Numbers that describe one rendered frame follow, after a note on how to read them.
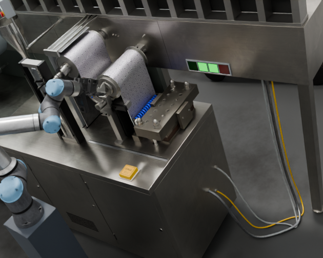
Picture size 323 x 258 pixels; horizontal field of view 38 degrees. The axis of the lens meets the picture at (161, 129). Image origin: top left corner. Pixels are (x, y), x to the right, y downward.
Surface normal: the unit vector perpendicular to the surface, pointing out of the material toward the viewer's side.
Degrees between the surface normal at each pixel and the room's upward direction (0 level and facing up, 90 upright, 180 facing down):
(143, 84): 90
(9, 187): 8
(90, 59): 92
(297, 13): 90
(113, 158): 0
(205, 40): 90
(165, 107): 0
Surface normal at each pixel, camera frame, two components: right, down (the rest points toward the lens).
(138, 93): 0.81, 0.17
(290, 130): -0.27, -0.74
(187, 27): -0.51, 0.66
